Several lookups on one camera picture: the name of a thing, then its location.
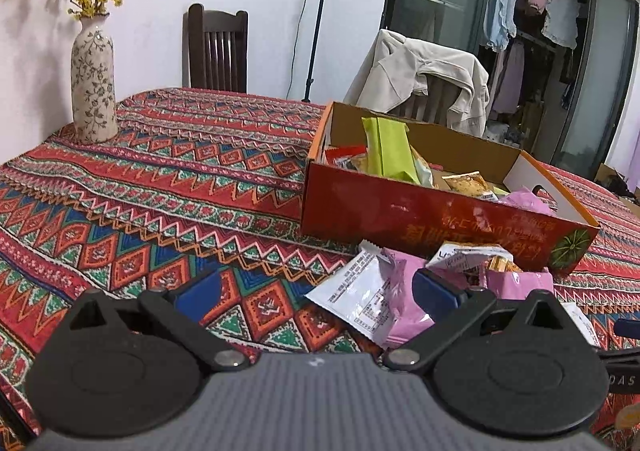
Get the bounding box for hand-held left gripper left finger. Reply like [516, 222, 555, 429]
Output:
[64, 270, 251, 373]

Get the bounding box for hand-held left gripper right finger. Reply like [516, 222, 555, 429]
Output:
[382, 267, 572, 373]

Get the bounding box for pink snack packet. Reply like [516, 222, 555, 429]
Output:
[486, 270, 554, 304]
[379, 251, 451, 349]
[500, 186, 557, 218]

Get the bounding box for orange crisp snack packet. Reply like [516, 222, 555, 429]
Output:
[426, 242, 522, 276]

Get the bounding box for white printed snack packet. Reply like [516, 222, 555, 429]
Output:
[560, 301, 601, 348]

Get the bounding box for white label snack packet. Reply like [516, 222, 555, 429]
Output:
[305, 240, 397, 347]

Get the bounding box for orange cardboard box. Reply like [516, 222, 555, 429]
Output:
[299, 101, 602, 277]

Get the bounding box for clear cookie packet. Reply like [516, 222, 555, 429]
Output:
[441, 172, 490, 197]

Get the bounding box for clear plastic snack packet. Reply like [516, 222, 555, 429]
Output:
[409, 146, 435, 188]

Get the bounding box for green snack packet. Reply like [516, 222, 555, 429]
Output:
[361, 116, 423, 184]

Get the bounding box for red orange snack packet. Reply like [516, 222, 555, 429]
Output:
[324, 145, 369, 171]

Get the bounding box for red patterned tablecloth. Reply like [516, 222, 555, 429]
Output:
[0, 86, 640, 451]

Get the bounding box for open brown cardboard carton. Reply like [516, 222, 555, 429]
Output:
[594, 162, 640, 204]

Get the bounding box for brown wooden chair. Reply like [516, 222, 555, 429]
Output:
[395, 78, 468, 124]

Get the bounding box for beige jacket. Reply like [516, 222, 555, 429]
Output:
[342, 28, 491, 138]

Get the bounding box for pale pink hanging clothes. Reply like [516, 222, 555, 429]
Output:
[487, 40, 526, 114]

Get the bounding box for floral ceramic vase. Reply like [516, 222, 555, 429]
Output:
[70, 14, 119, 144]

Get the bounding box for dark wooden chair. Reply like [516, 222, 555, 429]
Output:
[182, 4, 249, 93]

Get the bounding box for white hanging shirt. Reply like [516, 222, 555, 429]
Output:
[542, 0, 583, 49]

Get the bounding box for black light cable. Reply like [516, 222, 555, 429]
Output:
[287, 0, 318, 99]

